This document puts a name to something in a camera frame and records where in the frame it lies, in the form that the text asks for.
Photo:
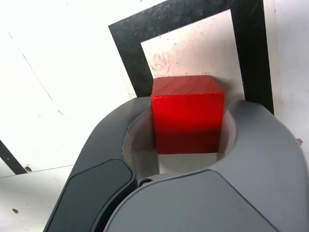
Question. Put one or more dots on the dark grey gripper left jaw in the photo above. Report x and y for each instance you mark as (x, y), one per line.
(101, 149)

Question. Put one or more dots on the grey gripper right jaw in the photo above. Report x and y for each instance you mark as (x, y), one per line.
(241, 193)

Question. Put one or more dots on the red cube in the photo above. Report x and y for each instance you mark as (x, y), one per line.
(188, 116)

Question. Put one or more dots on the black tape square outline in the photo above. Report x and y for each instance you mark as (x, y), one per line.
(130, 48)

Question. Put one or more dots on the black tape strip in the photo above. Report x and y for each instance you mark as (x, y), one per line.
(12, 157)

